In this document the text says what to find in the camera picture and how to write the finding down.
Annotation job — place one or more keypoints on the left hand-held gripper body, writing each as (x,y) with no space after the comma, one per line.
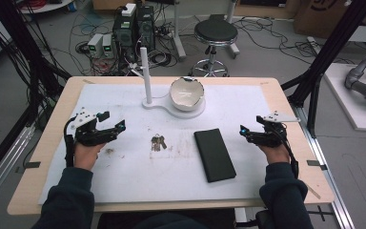
(87,132)

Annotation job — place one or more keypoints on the white table mat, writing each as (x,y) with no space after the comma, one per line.
(146,175)

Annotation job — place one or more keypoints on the black tape strip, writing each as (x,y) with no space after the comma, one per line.
(316,163)
(31,165)

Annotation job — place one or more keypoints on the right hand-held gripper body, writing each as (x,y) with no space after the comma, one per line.
(274,132)

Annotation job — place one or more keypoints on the person's right hand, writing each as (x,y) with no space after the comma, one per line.
(276,154)

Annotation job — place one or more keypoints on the black round stool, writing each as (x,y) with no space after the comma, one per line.
(216,31)

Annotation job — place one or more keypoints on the bunch of keys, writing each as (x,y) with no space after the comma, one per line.
(158,142)

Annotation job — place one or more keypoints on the black computer tower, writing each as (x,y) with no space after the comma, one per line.
(125,38)
(146,28)

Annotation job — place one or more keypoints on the white power supply unit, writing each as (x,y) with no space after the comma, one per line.
(95,46)
(108,46)

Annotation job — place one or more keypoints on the black flat wallet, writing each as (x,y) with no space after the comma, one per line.
(214,156)

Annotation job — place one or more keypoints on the aluminium floor rail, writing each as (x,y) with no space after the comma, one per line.
(3,168)
(327,165)

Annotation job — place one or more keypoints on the brown cardboard box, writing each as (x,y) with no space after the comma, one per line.
(321,16)

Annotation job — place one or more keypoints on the white metal stand leg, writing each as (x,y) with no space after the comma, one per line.
(178,35)
(232,28)

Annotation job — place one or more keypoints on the white floor platform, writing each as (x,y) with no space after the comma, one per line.
(346,105)

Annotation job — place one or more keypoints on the small white box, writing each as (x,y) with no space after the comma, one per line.
(128,9)

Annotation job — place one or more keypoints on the person's left hand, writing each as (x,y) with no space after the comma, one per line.
(85,156)

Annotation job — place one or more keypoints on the white stand with pole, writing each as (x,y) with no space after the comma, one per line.
(146,76)

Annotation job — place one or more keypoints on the light wooden table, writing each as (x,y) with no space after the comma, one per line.
(298,152)

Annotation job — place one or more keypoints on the white ceramic bowl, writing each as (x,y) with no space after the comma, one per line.
(186,95)

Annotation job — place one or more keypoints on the black metal frame post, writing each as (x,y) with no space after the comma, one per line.
(330,47)
(22,41)

